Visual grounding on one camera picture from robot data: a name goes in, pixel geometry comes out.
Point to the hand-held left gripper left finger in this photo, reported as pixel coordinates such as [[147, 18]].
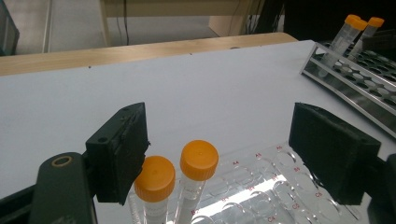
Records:
[[118, 149]]

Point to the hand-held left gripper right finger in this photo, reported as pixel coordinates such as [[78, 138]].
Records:
[[333, 149]]

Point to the orange-capped clear tube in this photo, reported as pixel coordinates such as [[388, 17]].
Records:
[[154, 179], [199, 160], [339, 46], [350, 19], [376, 21]]

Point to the metal tube rack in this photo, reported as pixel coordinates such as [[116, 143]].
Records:
[[358, 84]]

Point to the clear plastic tube rack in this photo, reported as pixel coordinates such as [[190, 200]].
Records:
[[264, 193]]

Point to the black curtain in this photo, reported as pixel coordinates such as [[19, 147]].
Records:
[[327, 15]]

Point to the white table board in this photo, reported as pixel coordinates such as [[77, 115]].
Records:
[[193, 93]]

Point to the wooden table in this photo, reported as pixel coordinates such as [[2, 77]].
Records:
[[109, 56]]

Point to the pale wooden furniture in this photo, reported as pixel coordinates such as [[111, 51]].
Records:
[[174, 7]]

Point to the black cabinet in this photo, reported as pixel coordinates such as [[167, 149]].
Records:
[[7, 34]]

